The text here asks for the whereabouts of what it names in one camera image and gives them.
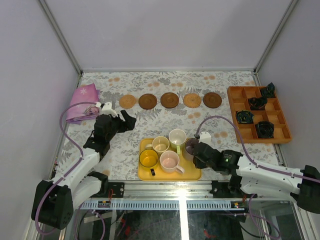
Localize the pink ceramic mug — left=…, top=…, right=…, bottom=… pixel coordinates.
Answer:
left=159, top=150, right=185, bottom=174

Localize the orange compartment organizer box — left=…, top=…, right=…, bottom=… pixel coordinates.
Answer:
left=227, top=86, right=292, bottom=144

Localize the yellow glass mug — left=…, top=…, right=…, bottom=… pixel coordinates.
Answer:
left=139, top=149, right=159, bottom=177

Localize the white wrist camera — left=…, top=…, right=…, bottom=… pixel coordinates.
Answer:
left=95, top=102, right=118, bottom=118
left=196, top=131, right=212, bottom=145

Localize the woven rattan coaster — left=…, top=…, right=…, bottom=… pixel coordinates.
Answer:
left=183, top=93, right=202, bottom=108
left=119, top=94, right=137, bottom=109

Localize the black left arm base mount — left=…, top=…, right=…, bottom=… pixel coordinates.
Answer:
left=98, top=179, right=125, bottom=199

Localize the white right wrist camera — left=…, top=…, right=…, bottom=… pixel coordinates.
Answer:
left=196, top=131, right=212, bottom=145

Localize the white mug green handle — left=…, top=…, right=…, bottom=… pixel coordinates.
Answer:
left=168, top=128, right=187, bottom=155

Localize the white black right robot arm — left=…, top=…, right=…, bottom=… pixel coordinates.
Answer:
left=193, top=130, right=320, bottom=214

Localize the black rolled fabric bundle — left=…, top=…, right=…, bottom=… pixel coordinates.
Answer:
left=260, top=82, right=275, bottom=98
left=235, top=110, right=255, bottom=124
left=248, top=96, right=268, bottom=111
left=255, top=121, right=275, bottom=139

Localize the purple grey mug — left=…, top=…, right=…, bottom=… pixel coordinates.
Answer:
left=182, top=138, right=199, bottom=161

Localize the brown wooden coaster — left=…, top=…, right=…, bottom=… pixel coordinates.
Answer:
left=160, top=92, right=179, bottom=109
left=138, top=93, right=157, bottom=110
left=203, top=92, right=222, bottom=109

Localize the cream beige mug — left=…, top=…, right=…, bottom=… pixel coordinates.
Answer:
left=144, top=136, right=170, bottom=155

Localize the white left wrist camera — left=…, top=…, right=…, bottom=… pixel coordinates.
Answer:
left=95, top=102, right=118, bottom=118

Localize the yellow plastic tray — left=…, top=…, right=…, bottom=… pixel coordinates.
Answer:
left=137, top=154, right=202, bottom=182

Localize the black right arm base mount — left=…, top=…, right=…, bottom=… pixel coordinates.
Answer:
left=209, top=180, right=243, bottom=199

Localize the aluminium front frame rail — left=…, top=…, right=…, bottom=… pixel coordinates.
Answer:
left=74, top=179, right=306, bottom=200

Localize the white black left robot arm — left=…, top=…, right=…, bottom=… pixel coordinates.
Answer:
left=31, top=110, right=137, bottom=230

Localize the pink folded cartoon cloth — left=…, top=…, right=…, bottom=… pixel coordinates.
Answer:
left=66, top=83, right=100, bottom=124

